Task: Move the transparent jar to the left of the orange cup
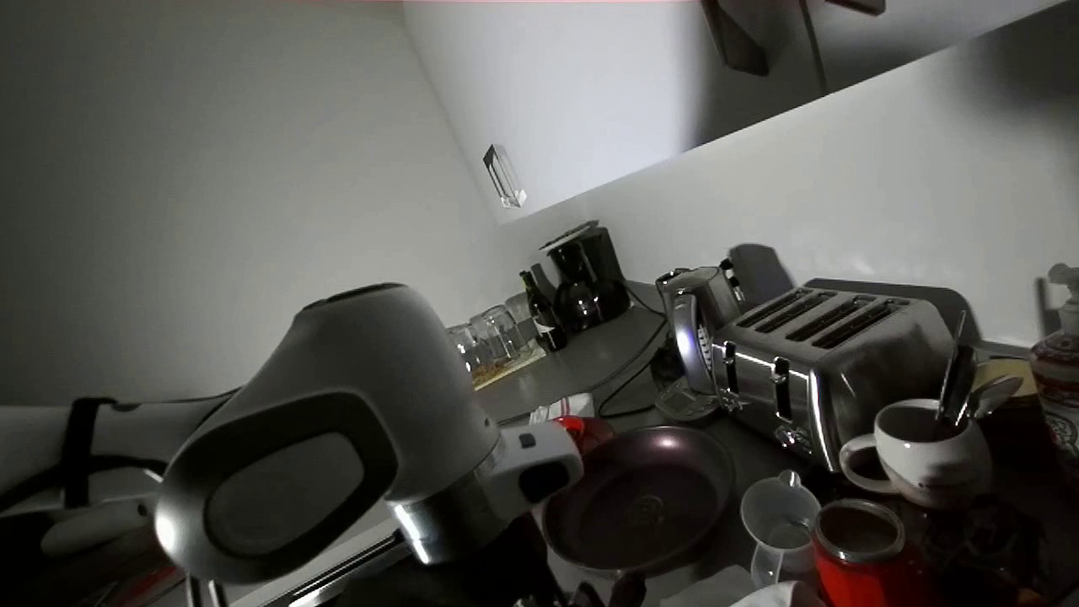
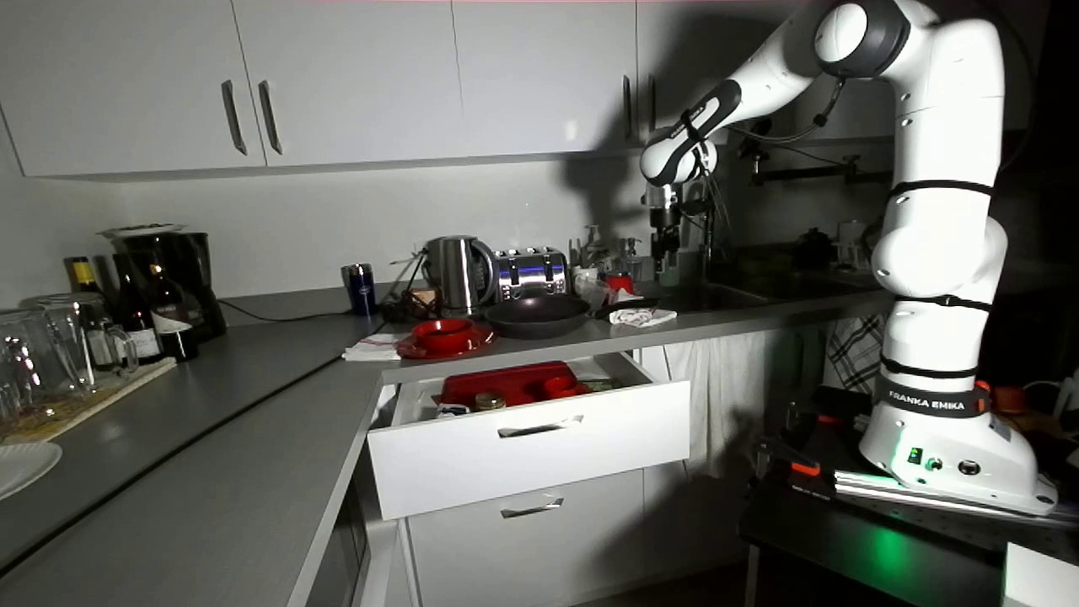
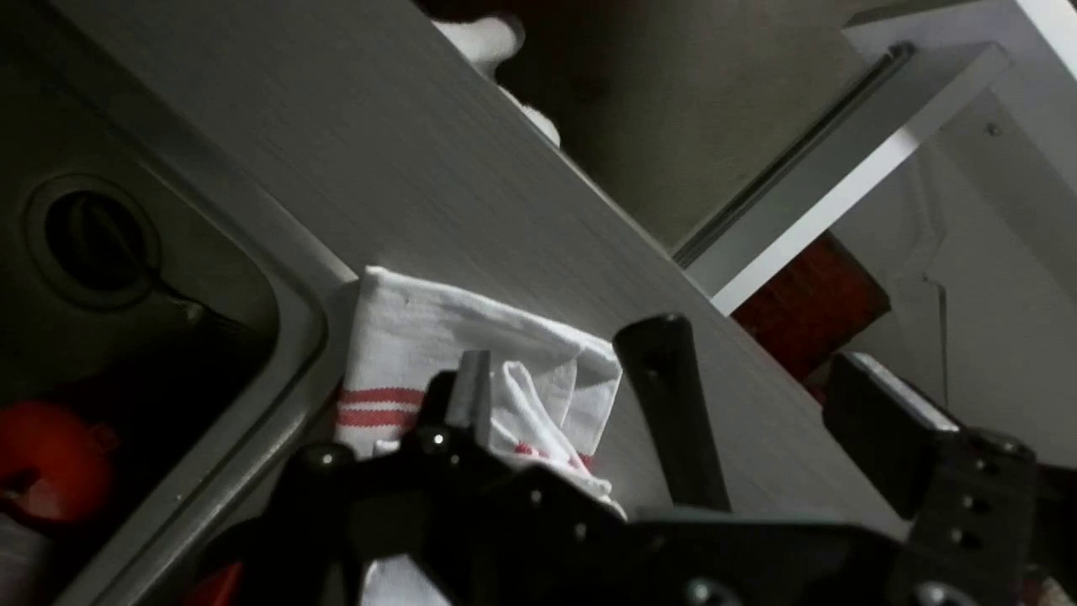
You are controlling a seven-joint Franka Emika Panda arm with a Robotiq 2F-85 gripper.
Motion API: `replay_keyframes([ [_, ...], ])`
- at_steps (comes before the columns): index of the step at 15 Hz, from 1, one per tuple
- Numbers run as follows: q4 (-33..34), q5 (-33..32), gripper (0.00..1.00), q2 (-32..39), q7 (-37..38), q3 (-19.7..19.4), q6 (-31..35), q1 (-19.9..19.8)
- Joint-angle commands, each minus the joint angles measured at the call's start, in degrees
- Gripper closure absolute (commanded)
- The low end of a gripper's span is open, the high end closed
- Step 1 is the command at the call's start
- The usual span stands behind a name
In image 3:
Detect white cloth red stripes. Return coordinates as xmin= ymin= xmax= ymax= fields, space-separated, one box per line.
xmin=334 ymin=264 xmax=628 ymax=606

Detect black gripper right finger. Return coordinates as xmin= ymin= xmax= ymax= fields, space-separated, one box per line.
xmin=822 ymin=349 xmax=1077 ymax=606

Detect stainless steel sink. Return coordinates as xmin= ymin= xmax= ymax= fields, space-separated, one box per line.
xmin=0 ymin=0 xmax=364 ymax=606

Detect brown wooden board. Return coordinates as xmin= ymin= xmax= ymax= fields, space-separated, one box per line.
xmin=732 ymin=233 xmax=895 ymax=389

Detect red cup in sink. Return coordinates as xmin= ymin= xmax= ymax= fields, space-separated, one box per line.
xmin=0 ymin=397 xmax=122 ymax=533

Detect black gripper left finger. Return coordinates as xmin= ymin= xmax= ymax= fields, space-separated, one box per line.
xmin=281 ymin=347 xmax=633 ymax=606

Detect white open drawer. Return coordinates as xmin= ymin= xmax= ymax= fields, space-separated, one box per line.
xmin=669 ymin=0 xmax=1077 ymax=320

